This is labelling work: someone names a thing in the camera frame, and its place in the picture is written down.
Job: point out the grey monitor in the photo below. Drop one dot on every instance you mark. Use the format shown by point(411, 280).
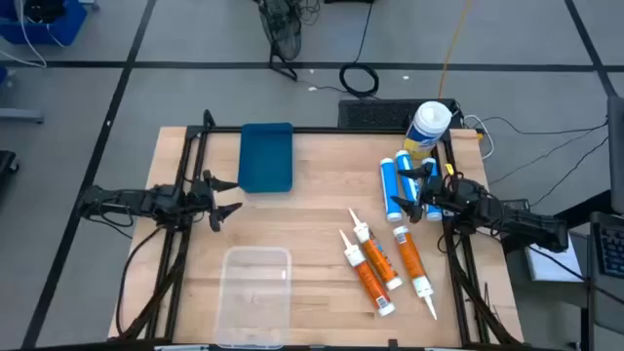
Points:
point(616, 156)

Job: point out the blue silicone tube white cap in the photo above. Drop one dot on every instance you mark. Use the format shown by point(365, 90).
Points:
point(434, 214)
point(390, 190)
point(405, 170)

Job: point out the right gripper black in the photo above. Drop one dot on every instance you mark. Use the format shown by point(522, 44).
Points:
point(446, 195)

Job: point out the white paper sheet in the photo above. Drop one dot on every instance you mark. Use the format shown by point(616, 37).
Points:
point(551, 268)

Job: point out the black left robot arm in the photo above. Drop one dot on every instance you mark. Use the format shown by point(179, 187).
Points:
point(122, 200)

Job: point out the black aluminium table frame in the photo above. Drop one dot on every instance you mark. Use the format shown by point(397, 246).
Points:
point(341, 130)

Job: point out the black computer case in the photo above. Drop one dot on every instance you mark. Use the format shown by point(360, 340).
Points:
point(375, 114)

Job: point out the clear plastic bin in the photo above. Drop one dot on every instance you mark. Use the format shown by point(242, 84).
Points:
point(253, 297)

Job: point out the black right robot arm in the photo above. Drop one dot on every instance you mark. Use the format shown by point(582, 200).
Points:
point(531, 226)

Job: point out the black power adapter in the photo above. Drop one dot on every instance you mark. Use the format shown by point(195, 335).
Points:
point(517, 205)

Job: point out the Lysol wipes canister white lid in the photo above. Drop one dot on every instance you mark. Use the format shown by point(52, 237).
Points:
point(426, 127)

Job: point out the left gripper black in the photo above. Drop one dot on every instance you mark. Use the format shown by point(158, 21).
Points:
point(200, 200)

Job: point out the blue plastic tray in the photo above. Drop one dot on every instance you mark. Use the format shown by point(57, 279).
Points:
point(265, 158)

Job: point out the black floor object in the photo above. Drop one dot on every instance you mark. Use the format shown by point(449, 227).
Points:
point(6, 166)

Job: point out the orange sealant tube white nozzle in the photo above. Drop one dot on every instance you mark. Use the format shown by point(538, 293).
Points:
point(378, 258)
point(410, 258)
point(370, 283)

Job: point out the black frame corner clamp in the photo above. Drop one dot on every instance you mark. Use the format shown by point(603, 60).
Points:
point(209, 119)

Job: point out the black keyboard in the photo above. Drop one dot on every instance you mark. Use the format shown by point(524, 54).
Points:
point(613, 248)

